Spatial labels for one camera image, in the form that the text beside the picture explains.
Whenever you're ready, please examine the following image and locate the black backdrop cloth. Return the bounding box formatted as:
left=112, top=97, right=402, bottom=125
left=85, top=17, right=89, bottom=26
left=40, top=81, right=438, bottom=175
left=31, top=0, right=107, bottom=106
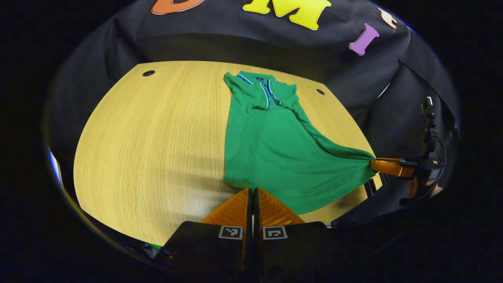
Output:
left=43, top=0, right=460, bottom=228

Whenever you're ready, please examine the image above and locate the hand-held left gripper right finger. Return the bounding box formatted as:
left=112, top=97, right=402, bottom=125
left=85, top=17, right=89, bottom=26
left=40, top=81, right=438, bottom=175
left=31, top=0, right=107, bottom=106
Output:
left=253, top=188, right=334, bottom=277

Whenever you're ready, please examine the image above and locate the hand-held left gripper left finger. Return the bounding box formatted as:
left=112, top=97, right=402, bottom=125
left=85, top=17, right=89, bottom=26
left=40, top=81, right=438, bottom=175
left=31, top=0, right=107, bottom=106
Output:
left=156, top=188, right=253, bottom=277

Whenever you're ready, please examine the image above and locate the green T-shirt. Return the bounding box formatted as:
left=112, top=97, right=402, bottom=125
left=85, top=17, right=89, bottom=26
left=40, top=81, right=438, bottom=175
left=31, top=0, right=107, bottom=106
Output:
left=223, top=71, right=376, bottom=215

